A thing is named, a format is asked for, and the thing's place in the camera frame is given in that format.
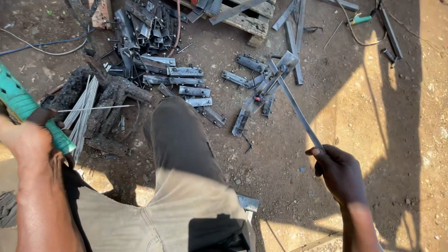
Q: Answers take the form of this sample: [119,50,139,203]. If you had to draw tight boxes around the person's right hand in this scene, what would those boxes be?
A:
[304,144,369,208]

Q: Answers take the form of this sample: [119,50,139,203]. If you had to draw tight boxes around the person's left hand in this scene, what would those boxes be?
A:
[0,108,76,169]

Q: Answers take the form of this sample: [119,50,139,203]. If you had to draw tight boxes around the green welding electrode holder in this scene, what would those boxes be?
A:
[0,61,77,155]

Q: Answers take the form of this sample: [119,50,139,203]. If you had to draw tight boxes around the long steel bar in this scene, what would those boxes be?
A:
[265,55,325,151]

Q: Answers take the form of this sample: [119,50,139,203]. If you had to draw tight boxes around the bundle of welding rods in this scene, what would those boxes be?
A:
[63,63,112,165]

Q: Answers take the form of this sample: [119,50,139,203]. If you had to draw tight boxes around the thin welding rod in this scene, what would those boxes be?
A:
[58,104,136,113]

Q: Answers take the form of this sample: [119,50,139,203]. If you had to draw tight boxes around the black charred rough block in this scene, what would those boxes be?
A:
[48,66,153,157]

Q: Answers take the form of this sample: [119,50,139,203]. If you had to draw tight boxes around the upright dark steel angle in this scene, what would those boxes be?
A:
[81,47,110,85]

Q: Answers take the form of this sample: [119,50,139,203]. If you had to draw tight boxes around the grey ribbed rubber piece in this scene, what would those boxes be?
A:
[0,191,19,229]

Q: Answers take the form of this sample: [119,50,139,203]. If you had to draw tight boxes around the red brick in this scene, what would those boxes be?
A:
[88,0,113,31]

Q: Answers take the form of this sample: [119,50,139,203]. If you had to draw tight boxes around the pile of steel bolt brackets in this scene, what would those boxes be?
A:
[104,0,228,129]

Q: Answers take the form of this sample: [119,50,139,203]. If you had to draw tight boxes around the person's khaki trousers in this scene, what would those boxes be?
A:
[63,97,257,252]

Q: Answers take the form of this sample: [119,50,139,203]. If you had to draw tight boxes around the bent steel bolt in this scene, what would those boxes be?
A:
[241,132,254,154]

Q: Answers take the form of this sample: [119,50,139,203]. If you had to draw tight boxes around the steel strips on pallet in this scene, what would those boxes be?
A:
[185,0,271,26]

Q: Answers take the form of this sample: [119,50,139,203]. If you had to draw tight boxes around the small steel plate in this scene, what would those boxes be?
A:
[238,194,260,213]

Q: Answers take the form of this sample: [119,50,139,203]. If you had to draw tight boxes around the wooden pallet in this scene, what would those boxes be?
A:
[174,0,277,48]

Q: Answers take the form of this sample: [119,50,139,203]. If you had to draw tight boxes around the steel angle workpiece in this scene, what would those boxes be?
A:
[244,51,300,115]

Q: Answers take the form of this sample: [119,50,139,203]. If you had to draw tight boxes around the thin steel rod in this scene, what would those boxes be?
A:
[322,20,344,50]

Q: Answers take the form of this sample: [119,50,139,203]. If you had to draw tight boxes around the wooden plank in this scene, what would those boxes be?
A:
[290,229,346,252]

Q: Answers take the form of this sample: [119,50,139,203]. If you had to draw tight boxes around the grey steel bar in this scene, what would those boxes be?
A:
[317,0,360,12]

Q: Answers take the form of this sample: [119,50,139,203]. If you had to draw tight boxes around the short dark steel tube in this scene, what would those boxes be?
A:
[380,48,398,69]

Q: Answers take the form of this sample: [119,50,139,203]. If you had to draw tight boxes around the dark square steel tube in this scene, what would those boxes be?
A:
[379,8,404,60]

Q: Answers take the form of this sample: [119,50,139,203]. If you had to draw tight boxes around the white cable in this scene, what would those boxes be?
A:
[0,27,88,56]

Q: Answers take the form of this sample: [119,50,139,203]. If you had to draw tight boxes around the blue cable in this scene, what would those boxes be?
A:
[0,29,96,57]

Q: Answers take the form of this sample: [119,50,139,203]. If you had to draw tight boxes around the red hose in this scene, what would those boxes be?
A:
[167,0,182,59]

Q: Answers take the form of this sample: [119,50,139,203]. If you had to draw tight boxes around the steel bracket with bolts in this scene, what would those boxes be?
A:
[221,70,253,89]
[236,53,269,74]
[231,108,250,137]
[261,94,276,117]

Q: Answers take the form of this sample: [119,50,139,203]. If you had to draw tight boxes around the tan cable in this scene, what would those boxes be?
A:
[335,0,388,47]

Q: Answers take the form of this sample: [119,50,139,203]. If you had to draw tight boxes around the green-handled tool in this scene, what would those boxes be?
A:
[347,13,373,26]

